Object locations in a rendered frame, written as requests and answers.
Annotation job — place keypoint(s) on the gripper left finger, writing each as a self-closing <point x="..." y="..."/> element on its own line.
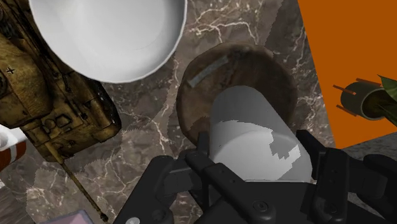
<point x="161" y="183"/>

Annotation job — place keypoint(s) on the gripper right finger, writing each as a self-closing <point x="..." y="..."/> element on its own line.
<point x="333" y="183"/>

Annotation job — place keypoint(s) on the white cylinder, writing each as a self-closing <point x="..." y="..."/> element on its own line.
<point x="248" y="133"/>

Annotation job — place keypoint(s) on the potted plant in dark pot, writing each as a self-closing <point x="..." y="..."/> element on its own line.
<point x="364" y="100"/>

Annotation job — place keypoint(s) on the pink flat object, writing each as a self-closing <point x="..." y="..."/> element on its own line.
<point x="73" y="217"/>

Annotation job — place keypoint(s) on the brown round slotted disc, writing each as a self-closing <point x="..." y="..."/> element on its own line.
<point x="245" y="66"/>

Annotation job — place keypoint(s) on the brown toy tank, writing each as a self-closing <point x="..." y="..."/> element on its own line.
<point x="46" y="93"/>

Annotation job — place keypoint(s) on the white bowl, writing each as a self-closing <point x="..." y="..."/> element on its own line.
<point x="108" y="37"/>

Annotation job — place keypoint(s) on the red and white object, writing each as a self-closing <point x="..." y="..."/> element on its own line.
<point x="9" y="149"/>

